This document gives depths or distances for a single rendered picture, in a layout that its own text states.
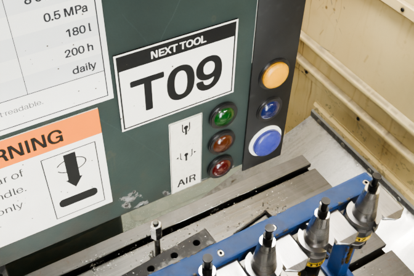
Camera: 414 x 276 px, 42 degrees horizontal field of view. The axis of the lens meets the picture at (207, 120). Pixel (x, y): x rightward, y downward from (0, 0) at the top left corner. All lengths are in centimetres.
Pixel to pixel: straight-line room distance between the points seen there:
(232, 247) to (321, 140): 82
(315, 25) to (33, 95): 132
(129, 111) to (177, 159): 8
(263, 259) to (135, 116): 54
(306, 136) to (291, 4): 131
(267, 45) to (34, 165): 20
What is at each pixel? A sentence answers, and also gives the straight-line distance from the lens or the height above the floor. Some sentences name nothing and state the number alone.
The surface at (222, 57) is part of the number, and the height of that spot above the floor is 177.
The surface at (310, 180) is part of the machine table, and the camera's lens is 151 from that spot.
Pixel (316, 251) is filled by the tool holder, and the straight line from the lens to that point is 98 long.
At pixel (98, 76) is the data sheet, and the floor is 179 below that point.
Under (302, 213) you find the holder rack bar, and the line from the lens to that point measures 102.
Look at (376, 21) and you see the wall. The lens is 143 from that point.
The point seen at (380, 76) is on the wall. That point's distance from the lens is 147.
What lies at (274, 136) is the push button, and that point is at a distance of 51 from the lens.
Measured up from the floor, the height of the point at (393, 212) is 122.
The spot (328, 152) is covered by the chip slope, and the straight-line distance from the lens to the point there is 168.
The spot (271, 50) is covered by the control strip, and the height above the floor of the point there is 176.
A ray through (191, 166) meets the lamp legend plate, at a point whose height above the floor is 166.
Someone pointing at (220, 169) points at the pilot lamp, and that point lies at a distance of 50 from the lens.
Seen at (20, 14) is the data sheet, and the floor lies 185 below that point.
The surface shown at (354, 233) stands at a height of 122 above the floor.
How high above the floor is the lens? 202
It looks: 43 degrees down
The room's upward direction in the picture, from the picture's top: 2 degrees clockwise
